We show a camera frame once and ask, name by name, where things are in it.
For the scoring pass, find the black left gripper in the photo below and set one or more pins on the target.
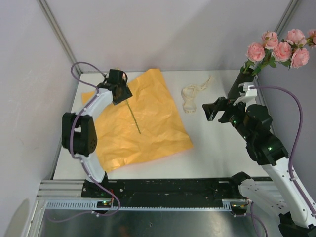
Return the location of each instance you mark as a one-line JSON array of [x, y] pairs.
[[126, 93]]

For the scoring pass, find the orange flower bouquet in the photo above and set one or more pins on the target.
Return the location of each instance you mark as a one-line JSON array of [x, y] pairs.
[[162, 131]]

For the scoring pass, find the grey slotted cable duct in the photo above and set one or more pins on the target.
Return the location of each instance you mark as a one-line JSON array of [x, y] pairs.
[[99, 205]]

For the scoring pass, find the cream printed ribbon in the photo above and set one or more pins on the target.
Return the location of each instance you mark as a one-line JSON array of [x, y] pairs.
[[190, 92]]

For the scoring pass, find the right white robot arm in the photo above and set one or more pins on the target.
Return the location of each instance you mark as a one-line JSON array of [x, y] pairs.
[[253, 124]]

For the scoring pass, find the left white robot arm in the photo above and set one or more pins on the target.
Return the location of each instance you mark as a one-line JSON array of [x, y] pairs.
[[78, 129]]

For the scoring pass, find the black cylindrical vase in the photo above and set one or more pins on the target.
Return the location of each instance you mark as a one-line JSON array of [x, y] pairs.
[[241, 78]]

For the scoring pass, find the aluminium frame rail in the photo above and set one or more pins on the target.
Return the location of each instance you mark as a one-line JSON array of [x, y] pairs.
[[57, 30]]

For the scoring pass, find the pink rose flower stem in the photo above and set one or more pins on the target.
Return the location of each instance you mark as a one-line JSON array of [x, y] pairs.
[[292, 51]]

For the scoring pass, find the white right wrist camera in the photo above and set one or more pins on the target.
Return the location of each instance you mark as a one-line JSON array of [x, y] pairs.
[[247, 92]]

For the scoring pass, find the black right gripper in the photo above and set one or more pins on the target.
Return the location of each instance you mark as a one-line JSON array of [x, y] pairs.
[[221, 104]]

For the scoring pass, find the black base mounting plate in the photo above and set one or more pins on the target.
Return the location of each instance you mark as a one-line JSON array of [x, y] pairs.
[[173, 192]]

